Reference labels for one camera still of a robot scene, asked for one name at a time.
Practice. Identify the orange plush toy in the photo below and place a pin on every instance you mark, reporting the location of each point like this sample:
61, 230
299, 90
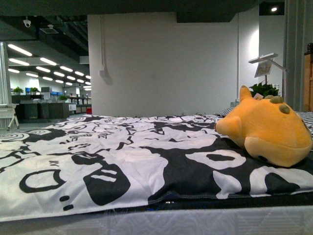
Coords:
268, 129

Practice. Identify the black and white patterned blanket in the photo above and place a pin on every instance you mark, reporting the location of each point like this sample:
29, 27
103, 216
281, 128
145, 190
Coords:
97, 163

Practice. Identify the green potted plant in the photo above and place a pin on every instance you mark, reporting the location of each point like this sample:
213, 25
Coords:
263, 89

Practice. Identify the white desk lamp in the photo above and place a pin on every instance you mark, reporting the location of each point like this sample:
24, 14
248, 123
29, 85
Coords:
265, 63

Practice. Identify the dark office desks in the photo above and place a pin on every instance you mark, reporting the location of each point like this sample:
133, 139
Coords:
35, 108

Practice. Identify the white folding table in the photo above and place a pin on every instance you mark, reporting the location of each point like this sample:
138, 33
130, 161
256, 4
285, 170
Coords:
7, 111

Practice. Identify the wooden shelf unit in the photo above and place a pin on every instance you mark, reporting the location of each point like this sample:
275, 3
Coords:
308, 79

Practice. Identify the grey mattress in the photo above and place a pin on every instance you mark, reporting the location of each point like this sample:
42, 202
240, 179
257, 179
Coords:
292, 220

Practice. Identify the grey curtain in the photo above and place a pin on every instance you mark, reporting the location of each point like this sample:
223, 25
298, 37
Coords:
298, 33

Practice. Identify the white security camera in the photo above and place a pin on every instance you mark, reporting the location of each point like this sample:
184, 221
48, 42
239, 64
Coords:
27, 22

